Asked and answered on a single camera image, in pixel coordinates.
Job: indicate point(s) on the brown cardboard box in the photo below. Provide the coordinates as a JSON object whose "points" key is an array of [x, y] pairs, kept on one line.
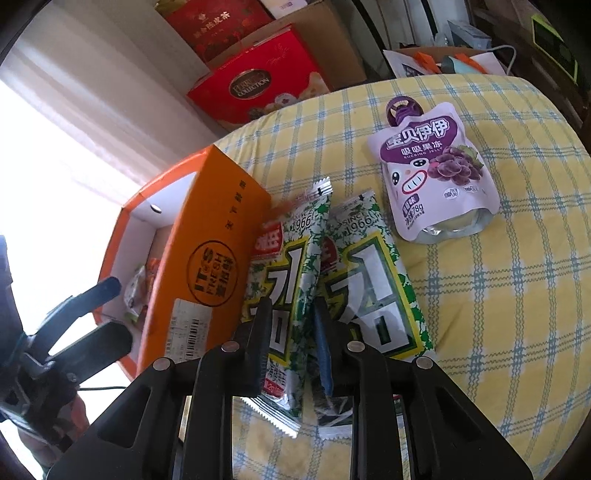
{"points": [[332, 46]]}

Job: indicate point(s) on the red chocolate box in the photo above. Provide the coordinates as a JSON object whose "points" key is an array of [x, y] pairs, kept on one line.
{"points": [[258, 83]]}

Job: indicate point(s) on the black green-edged pouch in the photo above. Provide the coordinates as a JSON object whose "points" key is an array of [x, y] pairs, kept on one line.
{"points": [[554, 48]]}

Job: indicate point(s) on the green white seaweed packet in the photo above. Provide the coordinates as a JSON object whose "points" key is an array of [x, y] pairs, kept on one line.
{"points": [[291, 258], [369, 277]]}

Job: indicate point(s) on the yellow plaid tablecloth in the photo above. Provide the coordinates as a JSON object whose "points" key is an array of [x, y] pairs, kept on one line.
{"points": [[508, 277]]}

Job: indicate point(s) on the white printed paper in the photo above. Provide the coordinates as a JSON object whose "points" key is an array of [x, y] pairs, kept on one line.
{"points": [[399, 62]]}

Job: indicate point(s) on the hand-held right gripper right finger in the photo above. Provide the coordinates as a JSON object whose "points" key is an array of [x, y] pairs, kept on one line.
{"points": [[325, 355]]}

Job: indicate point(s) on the pale blue box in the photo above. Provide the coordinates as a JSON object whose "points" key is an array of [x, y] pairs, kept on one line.
{"points": [[466, 34]]}

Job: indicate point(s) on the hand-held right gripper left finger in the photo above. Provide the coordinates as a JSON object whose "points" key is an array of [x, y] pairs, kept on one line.
{"points": [[261, 341]]}

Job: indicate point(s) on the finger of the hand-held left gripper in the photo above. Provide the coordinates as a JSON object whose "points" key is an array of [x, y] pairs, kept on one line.
{"points": [[97, 290], [106, 341]]}

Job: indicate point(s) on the orange cardboard box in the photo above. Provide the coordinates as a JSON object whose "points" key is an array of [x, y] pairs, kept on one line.
{"points": [[203, 230]]}

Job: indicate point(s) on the purple white tissue pack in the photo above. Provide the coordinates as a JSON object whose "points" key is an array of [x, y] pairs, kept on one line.
{"points": [[286, 5]]}

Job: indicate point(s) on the person's left hand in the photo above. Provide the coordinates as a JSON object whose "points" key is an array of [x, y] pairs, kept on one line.
{"points": [[76, 417]]}

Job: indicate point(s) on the red tea gift box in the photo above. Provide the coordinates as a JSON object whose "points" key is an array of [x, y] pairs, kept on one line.
{"points": [[217, 27]]}

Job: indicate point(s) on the purple jelly pouch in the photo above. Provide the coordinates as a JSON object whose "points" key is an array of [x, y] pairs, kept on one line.
{"points": [[429, 157]]}

